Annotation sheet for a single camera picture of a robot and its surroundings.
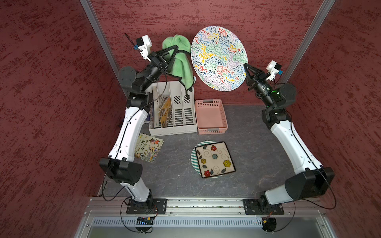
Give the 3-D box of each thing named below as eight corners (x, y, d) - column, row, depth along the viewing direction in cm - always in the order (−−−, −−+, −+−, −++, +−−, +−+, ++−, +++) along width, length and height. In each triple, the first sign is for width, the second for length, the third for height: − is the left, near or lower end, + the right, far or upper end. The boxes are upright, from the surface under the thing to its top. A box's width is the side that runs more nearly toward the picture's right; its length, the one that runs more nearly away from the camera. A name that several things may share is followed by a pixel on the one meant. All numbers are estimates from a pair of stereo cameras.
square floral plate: (202, 178, 85) (202, 177, 83) (195, 148, 97) (195, 146, 95) (235, 171, 88) (236, 170, 86) (224, 143, 100) (225, 141, 98)
